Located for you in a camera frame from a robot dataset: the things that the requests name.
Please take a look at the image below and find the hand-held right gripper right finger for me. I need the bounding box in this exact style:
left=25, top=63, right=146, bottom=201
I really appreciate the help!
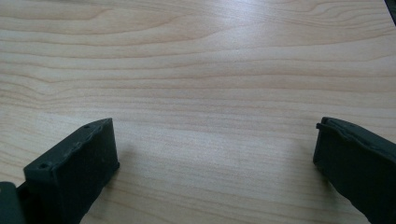
left=312, top=117, right=396, bottom=224

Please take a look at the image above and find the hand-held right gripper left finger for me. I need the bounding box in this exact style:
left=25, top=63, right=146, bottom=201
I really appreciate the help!
left=17, top=118, right=120, bottom=224

